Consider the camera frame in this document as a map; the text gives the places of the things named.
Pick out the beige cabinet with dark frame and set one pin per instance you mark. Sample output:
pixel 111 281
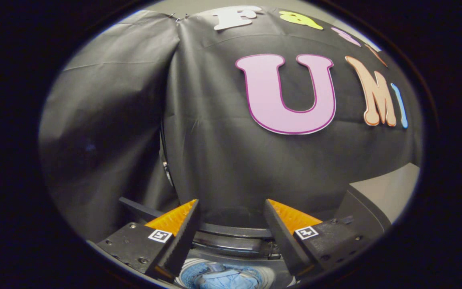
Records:
pixel 387 192

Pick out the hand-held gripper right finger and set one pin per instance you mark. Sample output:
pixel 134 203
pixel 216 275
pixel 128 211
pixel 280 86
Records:
pixel 283 241

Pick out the black backdrop cloth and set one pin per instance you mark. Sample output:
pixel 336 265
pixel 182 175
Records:
pixel 215 152

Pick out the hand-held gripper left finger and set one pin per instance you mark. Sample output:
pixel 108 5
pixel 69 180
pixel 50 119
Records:
pixel 183 241

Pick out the light blue garment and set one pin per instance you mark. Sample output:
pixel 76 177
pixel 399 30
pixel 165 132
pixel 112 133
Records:
pixel 223 279

